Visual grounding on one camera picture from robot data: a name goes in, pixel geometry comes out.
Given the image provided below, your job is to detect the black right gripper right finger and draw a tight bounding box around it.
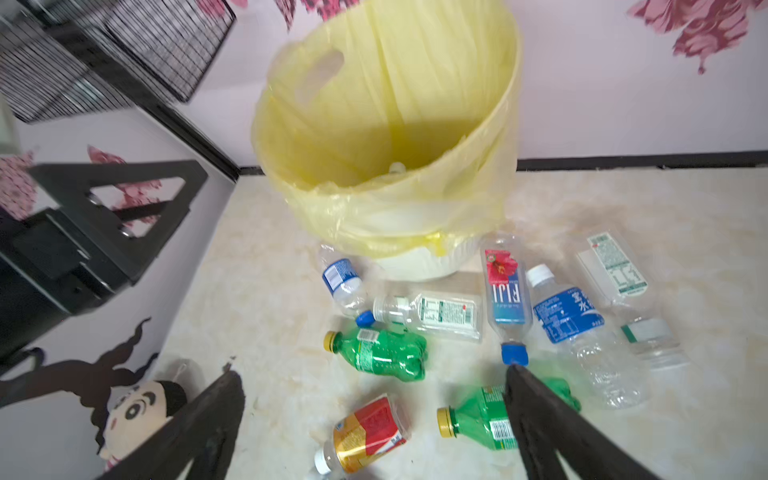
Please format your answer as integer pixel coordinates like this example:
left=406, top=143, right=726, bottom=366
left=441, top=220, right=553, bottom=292
left=503, top=365, right=654, bottom=479

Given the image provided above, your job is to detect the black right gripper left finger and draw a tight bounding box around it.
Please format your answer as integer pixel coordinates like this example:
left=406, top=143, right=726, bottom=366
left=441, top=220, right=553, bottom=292
left=101, top=370, right=245, bottom=479

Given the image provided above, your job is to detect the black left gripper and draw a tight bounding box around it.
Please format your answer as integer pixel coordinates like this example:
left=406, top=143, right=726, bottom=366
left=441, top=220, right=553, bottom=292
left=1, top=160, right=208, bottom=360

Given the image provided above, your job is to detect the green soda bottle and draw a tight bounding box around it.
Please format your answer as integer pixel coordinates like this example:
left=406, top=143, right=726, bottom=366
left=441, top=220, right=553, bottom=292
left=436, top=377, right=582, bottom=452
left=323, top=327, right=428, bottom=383

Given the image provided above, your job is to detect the large clear purple-tint bottle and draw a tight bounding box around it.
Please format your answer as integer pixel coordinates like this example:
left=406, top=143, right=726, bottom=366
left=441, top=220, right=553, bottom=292
left=372, top=292, right=482, bottom=342

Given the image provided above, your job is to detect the small clear green label bottle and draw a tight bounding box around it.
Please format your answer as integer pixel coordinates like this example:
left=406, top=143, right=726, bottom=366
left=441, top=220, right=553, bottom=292
left=574, top=228, right=689, bottom=370

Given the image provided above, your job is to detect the blue label bottle blue cap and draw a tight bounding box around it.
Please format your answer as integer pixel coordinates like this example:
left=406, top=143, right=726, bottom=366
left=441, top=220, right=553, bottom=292
left=318, top=244, right=375, bottom=328

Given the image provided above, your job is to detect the white bin with yellow bag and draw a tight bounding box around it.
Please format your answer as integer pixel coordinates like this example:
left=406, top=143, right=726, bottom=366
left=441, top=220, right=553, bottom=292
left=252, top=1, right=522, bottom=281

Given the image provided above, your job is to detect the striped plush doll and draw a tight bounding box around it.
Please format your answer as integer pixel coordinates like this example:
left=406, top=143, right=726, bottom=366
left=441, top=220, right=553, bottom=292
left=99, top=380, right=187, bottom=471

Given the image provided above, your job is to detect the red yellow label bottle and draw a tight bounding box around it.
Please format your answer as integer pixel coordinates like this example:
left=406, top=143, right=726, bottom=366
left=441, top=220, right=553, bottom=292
left=313, top=394, right=410, bottom=478

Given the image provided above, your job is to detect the black wire basket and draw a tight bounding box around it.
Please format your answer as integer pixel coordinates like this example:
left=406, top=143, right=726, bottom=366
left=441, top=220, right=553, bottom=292
left=1, top=1, right=236, bottom=124

